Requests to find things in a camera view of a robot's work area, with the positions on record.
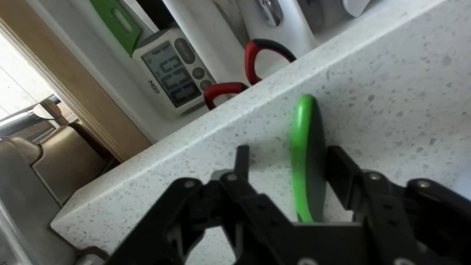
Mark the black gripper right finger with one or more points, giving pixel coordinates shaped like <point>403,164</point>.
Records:
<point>343,171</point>

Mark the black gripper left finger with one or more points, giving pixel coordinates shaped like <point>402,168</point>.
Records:
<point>242,162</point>

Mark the red and black scissors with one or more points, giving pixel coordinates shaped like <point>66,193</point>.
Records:
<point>250,59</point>

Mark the white digital kitchen timer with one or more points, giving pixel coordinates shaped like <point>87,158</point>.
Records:
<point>171,74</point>

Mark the green plastic utensil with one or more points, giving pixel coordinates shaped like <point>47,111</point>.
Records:
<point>118,22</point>

